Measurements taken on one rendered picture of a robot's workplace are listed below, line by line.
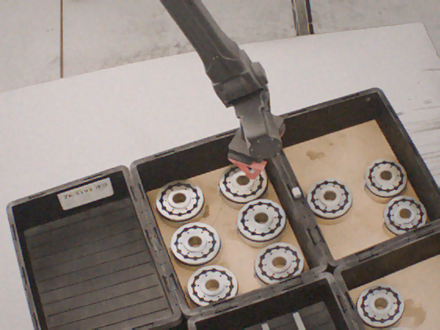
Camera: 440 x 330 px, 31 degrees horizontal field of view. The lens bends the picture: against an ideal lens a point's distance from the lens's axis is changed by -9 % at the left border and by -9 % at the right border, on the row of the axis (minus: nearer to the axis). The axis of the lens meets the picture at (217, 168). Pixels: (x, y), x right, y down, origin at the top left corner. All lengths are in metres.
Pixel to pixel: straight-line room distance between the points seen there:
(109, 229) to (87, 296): 0.18
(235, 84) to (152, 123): 0.80
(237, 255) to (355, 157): 0.36
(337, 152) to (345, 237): 0.23
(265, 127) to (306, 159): 0.53
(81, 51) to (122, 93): 1.19
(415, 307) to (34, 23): 2.41
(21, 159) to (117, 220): 0.44
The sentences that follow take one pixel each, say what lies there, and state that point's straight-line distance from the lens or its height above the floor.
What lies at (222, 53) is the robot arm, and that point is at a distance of 1.35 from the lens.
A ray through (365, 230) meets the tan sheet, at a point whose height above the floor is 0.83.
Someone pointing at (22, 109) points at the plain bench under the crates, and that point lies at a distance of 2.32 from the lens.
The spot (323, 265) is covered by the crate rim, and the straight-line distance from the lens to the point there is 1.65.
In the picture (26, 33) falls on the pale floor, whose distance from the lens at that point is 3.62.
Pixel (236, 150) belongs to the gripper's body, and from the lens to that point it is 1.53.
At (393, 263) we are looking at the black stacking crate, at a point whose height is 0.87.
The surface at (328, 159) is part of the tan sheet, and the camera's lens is 1.92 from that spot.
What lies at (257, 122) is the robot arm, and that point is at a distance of 1.41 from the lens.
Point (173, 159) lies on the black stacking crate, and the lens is 1.84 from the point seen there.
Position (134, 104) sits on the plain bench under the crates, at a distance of 2.23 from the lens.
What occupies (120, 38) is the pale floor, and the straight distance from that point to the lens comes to 3.45.
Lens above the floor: 2.36
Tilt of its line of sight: 53 degrees down
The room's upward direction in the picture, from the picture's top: 8 degrees counter-clockwise
